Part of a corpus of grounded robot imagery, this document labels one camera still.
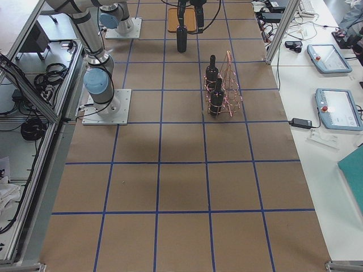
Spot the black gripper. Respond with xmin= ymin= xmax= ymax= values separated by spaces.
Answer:
xmin=177 ymin=0 xmax=207 ymax=33

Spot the dark wine bottle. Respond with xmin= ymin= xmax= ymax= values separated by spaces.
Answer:
xmin=176 ymin=25 xmax=188 ymax=53
xmin=205 ymin=55 xmax=218 ymax=90
xmin=209 ymin=78 xmax=224 ymax=116

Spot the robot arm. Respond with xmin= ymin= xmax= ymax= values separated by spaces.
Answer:
xmin=100 ymin=0 xmax=209 ymax=35
xmin=47 ymin=1 xmax=120 ymax=116

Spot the wooden tray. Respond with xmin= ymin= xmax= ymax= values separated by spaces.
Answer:
xmin=167 ymin=7 xmax=197 ymax=33

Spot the teach pendant far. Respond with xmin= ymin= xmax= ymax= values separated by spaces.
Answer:
xmin=306 ymin=44 xmax=352 ymax=74

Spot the teach pendant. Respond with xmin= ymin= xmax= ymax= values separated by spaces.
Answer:
xmin=315 ymin=88 xmax=362 ymax=131
xmin=306 ymin=44 xmax=352 ymax=74

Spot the black power adapter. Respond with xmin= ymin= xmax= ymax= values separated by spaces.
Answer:
xmin=289 ymin=118 xmax=313 ymax=129

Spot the teach pendant near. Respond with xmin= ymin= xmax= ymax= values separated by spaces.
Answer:
xmin=315 ymin=88 xmax=362 ymax=131

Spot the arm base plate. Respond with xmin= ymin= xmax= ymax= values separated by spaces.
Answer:
xmin=105 ymin=18 xmax=142 ymax=40
xmin=82 ymin=89 xmax=132 ymax=125

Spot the copper wire bottle basket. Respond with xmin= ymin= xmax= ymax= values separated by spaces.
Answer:
xmin=204 ymin=50 xmax=242 ymax=117

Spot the aluminium frame post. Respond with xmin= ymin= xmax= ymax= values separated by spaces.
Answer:
xmin=265 ymin=0 xmax=299 ymax=65

